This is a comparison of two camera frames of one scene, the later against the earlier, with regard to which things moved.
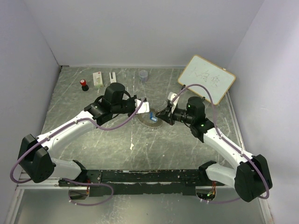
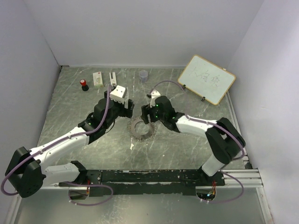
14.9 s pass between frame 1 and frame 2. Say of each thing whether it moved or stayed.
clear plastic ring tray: moved
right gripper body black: moved
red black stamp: stayed
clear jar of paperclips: stayed
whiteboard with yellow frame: stayed
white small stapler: stayed
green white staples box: stayed
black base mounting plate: stayed
